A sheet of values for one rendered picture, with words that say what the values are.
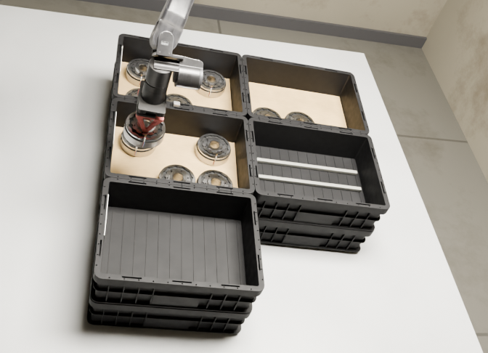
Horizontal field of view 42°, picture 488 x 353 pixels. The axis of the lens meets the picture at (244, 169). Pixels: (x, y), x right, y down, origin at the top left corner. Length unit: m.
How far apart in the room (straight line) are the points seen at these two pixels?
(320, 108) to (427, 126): 1.68
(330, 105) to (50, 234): 1.03
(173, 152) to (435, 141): 2.15
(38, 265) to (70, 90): 0.68
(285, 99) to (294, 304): 0.73
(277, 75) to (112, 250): 0.89
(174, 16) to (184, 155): 0.53
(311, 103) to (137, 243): 0.86
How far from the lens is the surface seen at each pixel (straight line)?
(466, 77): 3.98
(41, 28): 2.45
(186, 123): 1.91
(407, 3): 4.20
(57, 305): 1.70
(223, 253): 1.70
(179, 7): 1.50
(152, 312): 1.63
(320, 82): 2.24
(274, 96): 2.18
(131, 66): 2.08
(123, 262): 1.63
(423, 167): 3.55
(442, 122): 3.92
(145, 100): 1.55
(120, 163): 1.82
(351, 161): 2.08
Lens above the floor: 2.18
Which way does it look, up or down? 45 degrees down
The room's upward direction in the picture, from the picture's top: 21 degrees clockwise
